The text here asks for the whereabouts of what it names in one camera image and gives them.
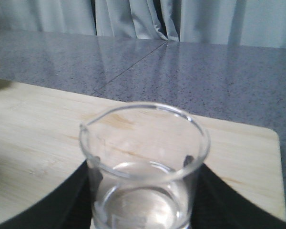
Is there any bamboo cutting board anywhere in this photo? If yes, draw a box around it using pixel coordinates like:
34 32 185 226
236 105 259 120
0 80 286 223

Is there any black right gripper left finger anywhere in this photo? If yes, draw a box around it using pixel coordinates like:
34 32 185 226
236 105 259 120
0 161 92 229

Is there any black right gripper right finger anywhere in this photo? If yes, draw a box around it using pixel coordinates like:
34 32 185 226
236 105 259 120
186 164 286 229

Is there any grey curtain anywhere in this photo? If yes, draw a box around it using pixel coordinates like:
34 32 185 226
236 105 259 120
0 0 286 48

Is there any clear glass beaker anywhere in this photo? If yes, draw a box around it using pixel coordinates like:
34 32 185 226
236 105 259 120
79 102 211 229

